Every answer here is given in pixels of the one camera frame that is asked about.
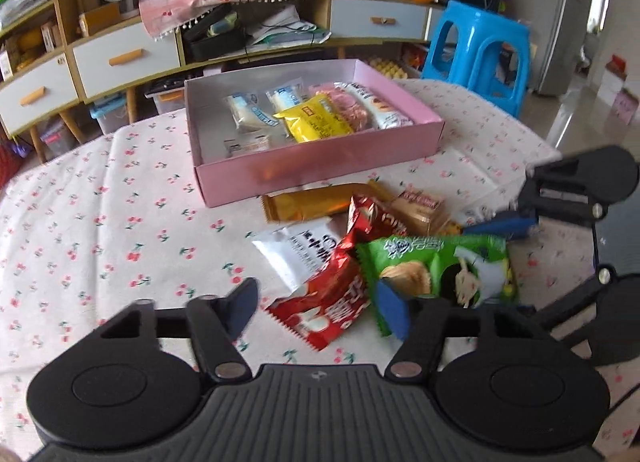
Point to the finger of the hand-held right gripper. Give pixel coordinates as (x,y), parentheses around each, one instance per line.
(500,229)
(575,299)

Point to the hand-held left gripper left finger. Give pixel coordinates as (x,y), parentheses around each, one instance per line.
(242,307)

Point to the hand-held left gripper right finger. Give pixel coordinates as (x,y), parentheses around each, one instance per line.
(392,312)

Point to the green chips packet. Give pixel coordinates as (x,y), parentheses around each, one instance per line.
(430,262)

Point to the red snack packet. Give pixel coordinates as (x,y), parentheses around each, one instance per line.
(370,217)
(325,307)

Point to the white packet black print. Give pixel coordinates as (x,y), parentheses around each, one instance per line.
(295,252)

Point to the clear cracker packet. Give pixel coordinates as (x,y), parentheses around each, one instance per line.
(420,212)

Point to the gold wrapper snack bar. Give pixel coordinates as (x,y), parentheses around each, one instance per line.
(310,204)

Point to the pink cardboard box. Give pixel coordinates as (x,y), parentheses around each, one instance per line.
(250,181)

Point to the small orange snack packet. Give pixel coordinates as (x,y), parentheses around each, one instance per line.
(247,144)

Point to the grey white cookie packet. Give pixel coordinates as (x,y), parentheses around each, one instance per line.
(385,111)

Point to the white bun packet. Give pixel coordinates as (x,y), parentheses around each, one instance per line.
(247,114)

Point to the pink clear snack packet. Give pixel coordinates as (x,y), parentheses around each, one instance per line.
(345,106)

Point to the yellow snack packet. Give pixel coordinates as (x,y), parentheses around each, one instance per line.
(315,121)

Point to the white red cardboard box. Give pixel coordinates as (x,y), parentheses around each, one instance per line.
(615,81)

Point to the cherry print tablecloth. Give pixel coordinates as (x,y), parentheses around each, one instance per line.
(100,217)

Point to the yellow egg tray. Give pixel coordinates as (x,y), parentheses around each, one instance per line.
(387,69)

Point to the blue plastic stool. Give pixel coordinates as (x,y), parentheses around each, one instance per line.
(475,21)

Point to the grey refrigerator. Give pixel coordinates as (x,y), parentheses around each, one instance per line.
(570,16)

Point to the blue lid storage bin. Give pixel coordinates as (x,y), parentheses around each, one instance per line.
(110,114)

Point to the light blue drawer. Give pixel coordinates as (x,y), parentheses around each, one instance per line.
(350,16)

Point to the black storage box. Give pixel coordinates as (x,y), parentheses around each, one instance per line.
(215,46)

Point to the pile of papers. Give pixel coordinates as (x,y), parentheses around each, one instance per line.
(280,26)

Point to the small wooden box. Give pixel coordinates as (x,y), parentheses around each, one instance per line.
(100,21)

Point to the wooden cabinet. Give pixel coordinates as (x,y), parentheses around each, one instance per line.
(62,1)

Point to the stack of papers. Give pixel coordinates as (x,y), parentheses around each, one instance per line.
(25,1)

